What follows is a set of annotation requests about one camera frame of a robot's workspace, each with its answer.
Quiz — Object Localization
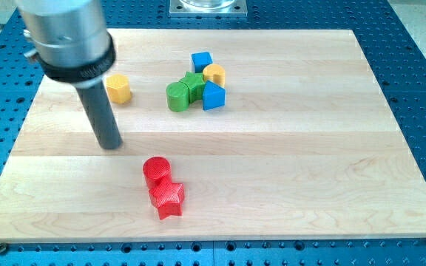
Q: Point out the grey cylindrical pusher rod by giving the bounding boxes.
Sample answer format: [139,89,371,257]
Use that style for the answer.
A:
[76,81,122,150]

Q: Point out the green star block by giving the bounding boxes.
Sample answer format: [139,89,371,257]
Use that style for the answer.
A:
[180,72,206,103]

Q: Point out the blue triangle block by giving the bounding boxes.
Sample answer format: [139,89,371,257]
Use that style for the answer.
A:
[203,81,226,111]

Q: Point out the red star block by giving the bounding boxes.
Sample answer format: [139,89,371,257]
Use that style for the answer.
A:
[149,180,185,219]

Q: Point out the yellow hexagon block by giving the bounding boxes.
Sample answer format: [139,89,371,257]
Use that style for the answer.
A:
[106,74,132,104]

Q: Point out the green cylinder block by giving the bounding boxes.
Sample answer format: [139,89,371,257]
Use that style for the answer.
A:
[166,82,189,112]

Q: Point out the red cylinder block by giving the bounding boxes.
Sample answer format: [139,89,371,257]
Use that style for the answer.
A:
[142,157,172,189]

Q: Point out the blue cube block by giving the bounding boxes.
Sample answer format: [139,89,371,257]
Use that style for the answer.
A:
[191,52,213,73]

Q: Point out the yellow rounded block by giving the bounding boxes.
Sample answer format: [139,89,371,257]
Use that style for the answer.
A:
[203,64,226,87]

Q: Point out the wooden board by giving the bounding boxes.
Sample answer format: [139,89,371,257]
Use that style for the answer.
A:
[0,29,426,243]

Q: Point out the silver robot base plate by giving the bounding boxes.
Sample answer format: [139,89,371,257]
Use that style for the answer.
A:
[169,0,248,18]

